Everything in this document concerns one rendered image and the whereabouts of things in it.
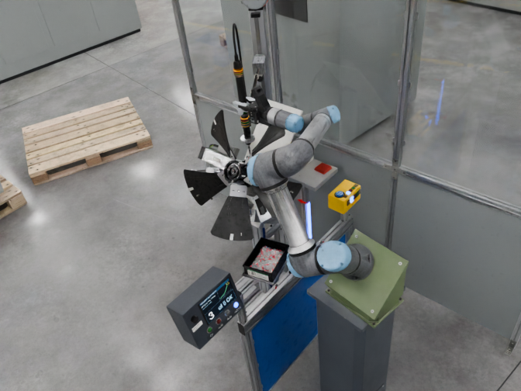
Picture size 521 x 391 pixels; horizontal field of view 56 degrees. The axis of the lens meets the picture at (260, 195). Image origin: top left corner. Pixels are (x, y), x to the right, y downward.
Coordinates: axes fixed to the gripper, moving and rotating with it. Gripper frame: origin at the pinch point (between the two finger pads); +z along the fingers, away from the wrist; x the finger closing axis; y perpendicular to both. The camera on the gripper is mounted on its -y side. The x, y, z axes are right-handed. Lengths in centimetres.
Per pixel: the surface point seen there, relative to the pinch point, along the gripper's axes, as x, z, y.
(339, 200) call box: 21, -41, 57
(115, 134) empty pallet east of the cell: 69, 266, 150
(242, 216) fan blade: -12, -3, 62
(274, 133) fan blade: 14.4, -7.0, 23.8
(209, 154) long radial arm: 8, 39, 51
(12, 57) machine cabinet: 97, 537, 136
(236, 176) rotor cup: -5.8, 3.1, 42.4
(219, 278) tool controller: -62, -41, 38
